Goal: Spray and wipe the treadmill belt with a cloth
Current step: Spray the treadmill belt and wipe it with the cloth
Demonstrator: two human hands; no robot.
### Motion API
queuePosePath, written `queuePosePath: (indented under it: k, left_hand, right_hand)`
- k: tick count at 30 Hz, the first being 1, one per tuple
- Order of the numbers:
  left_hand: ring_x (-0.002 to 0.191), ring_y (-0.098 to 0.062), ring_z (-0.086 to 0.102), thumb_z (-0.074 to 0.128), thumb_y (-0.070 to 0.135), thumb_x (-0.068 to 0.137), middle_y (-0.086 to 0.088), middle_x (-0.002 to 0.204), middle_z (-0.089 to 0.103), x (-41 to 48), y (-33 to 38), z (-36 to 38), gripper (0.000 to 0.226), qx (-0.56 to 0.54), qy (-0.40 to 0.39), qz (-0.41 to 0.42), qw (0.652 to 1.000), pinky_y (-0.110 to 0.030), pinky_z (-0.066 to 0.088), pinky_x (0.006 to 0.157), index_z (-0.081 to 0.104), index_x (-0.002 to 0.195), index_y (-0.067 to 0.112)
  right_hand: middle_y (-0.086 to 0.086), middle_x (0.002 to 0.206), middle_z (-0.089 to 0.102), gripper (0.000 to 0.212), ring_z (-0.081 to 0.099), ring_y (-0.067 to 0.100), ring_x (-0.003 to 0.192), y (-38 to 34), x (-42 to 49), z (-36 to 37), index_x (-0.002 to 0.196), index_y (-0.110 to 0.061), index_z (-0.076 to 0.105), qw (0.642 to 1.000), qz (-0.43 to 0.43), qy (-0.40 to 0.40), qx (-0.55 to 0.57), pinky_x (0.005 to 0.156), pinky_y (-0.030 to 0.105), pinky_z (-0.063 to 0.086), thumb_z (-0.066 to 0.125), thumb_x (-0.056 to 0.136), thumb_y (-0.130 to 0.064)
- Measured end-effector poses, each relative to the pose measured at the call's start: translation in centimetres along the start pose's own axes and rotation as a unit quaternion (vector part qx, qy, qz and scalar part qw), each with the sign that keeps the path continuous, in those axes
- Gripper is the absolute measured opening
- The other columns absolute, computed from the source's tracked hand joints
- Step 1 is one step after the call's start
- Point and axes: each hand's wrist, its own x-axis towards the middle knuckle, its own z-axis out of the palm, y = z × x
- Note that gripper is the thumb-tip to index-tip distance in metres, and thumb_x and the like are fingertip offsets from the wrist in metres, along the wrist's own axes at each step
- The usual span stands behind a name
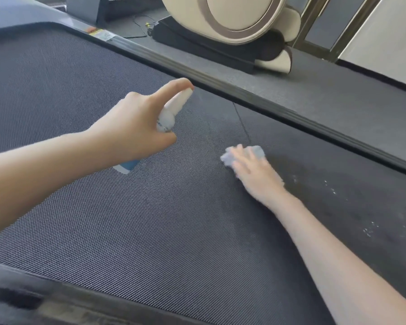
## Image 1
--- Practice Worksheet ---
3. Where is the person's right hand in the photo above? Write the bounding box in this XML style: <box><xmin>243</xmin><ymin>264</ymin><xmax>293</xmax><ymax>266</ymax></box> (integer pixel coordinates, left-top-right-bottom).
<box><xmin>228</xmin><ymin>144</ymin><xmax>298</xmax><ymax>209</ymax></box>

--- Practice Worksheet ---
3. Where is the person's left hand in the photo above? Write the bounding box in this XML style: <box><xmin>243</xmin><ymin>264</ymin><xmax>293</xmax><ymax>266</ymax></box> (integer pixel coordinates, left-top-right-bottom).
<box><xmin>84</xmin><ymin>78</ymin><xmax>194</xmax><ymax>166</ymax></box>

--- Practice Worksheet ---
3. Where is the beige brown massage chair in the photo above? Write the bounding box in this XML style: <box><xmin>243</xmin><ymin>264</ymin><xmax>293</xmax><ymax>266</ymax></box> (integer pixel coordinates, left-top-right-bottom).
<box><xmin>152</xmin><ymin>0</ymin><xmax>302</xmax><ymax>75</ymax></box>

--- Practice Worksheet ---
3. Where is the grey fluffy cloth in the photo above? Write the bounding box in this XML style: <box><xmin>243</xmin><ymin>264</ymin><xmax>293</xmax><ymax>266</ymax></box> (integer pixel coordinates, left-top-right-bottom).
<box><xmin>220</xmin><ymin>145</ymin><xmax>285</xmax><ymax>190</ymax></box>

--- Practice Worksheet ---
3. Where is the dark grey treadmill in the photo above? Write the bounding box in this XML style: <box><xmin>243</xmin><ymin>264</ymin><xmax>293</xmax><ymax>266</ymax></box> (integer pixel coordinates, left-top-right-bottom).
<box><xmin>0</xmin><ymin>0</ymin><xmax>406</xmax><ymax>325</ymax></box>

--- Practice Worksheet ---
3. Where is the white blue spray bottle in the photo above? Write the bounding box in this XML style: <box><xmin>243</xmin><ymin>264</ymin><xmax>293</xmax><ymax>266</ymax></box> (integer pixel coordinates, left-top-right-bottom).
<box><xmin>113</xmin><ymin>88</ymin><xmax>194</xmax><ymax>176</ymax></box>

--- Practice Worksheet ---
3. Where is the dark glass double door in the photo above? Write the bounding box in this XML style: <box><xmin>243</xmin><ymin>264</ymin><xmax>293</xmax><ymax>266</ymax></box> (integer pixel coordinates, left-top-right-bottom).
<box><xmin>292</xmin><ymin>0</ymin><xmax>386</xmax><ymax>63</ymax></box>

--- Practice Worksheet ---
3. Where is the person's left forearm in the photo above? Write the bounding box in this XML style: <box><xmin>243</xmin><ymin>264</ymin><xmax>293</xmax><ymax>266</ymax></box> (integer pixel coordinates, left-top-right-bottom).
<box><xmin>0</xmin><ymin>130</ymin><xmax>101</xmax><ymax>242</ymax></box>

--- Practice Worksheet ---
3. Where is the person's right forearm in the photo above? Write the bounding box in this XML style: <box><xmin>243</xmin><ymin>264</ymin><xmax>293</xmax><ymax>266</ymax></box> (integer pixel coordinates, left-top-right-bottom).
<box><xmin>276</xmin><ymin>194</ymin><xmax>406</xmax><ymax>325</ymax></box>

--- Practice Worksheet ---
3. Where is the black power cable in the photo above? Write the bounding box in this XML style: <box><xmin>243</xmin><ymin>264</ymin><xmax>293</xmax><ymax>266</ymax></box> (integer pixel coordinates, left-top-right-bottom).
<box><xmin>123</xmin><ymin>15</ymin><xmax>156</xmax><ymax>39</ymax></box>

